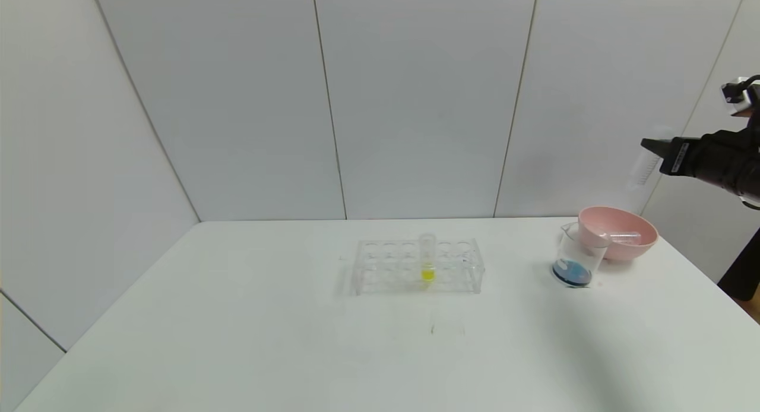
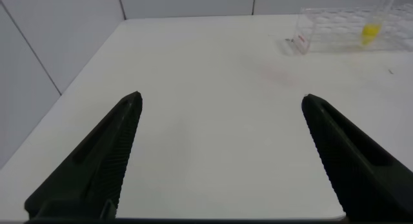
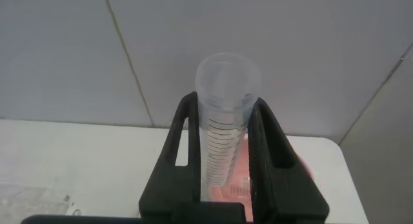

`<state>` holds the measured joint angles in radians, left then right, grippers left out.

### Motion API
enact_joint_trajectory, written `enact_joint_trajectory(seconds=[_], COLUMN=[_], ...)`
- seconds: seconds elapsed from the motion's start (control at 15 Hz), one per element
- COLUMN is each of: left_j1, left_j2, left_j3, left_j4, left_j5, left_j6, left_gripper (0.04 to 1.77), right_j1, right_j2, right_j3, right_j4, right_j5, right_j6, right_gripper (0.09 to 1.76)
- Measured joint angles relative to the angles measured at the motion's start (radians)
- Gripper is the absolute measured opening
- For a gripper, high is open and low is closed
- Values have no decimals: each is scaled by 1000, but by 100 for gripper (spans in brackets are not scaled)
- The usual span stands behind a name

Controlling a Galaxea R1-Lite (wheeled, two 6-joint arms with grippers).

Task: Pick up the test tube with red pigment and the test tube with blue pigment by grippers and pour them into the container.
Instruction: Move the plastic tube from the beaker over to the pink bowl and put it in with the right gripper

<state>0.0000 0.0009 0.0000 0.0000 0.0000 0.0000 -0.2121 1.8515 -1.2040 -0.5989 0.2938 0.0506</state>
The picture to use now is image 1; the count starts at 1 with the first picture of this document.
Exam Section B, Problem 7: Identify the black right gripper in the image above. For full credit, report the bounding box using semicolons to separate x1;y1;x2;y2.
641;130;753;196

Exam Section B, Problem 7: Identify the test tube with blue pigment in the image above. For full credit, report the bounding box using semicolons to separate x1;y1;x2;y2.
628;127;675;191

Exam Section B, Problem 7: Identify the test tube with red pigment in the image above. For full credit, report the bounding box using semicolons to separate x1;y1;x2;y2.
600;231;643;246

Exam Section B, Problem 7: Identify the test tube with yellow pigment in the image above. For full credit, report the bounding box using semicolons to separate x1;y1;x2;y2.
419;233;438;282

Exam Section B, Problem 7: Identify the clear acrylic test tube rack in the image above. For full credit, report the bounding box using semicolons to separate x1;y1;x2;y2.
350;239;485;295

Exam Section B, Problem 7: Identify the pink plastic bowl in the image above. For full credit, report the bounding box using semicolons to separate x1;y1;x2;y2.
577;207;657;262

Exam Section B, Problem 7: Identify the clear glass beaker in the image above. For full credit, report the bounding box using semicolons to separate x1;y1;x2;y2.
552;222;610;288

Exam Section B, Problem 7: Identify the black background object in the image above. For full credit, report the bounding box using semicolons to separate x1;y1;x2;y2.
717;227;760;303

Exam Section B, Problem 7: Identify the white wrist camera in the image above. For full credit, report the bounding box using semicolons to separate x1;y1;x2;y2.
721;77;756;117

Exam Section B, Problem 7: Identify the black camera cable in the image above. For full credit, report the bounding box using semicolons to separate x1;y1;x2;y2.
741;75;760;113

